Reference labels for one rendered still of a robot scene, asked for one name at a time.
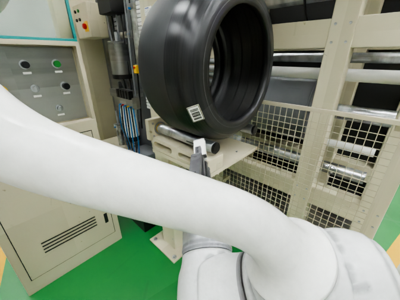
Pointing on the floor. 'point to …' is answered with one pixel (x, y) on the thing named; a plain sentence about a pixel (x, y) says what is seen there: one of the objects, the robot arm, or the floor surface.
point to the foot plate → (174, 255)
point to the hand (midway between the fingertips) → (199, 149)
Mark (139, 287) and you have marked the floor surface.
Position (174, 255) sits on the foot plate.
